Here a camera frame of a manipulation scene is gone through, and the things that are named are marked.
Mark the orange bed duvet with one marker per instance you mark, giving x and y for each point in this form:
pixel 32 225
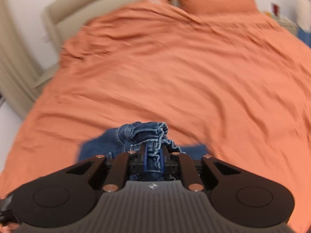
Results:
pixel 238 83

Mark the blue denim jeans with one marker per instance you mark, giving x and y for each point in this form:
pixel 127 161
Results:
pixel 130 137

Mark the beige upholstered headboard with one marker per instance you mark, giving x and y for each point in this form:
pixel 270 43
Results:
pixel 64 18

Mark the beige curtain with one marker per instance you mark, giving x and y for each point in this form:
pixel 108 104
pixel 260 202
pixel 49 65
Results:
pixel 19 70

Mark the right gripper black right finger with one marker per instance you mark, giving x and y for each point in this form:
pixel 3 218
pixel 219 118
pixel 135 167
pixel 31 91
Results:
pixel 169 163

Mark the small red box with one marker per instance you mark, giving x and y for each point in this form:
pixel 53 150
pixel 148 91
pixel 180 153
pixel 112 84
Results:
pixel 275 8

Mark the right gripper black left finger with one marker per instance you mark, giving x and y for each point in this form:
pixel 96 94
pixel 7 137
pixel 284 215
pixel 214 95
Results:
pixel 138 163

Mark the white plush alpaca toy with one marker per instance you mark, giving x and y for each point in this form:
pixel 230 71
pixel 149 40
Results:
pixel 303 14

